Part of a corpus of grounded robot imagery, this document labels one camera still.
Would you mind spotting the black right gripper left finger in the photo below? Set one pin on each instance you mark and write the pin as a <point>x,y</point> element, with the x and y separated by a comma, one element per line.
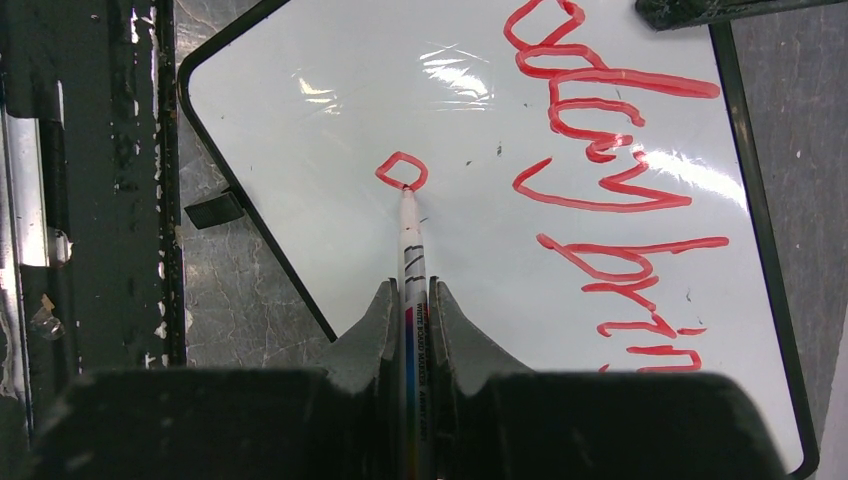
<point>333,418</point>

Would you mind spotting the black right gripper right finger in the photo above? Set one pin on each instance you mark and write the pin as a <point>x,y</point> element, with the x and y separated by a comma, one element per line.
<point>498,419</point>

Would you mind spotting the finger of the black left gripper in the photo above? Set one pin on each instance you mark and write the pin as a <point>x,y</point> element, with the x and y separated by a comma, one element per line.
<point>666,15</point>

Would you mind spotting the red whiteboard marker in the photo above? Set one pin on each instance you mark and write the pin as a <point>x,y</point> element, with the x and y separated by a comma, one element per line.
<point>417,458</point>

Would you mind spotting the small white whiteboard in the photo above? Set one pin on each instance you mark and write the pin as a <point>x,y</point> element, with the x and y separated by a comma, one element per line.
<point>589,188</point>

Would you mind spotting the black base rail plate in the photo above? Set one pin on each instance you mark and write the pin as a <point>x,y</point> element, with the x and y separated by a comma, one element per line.
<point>89,197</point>

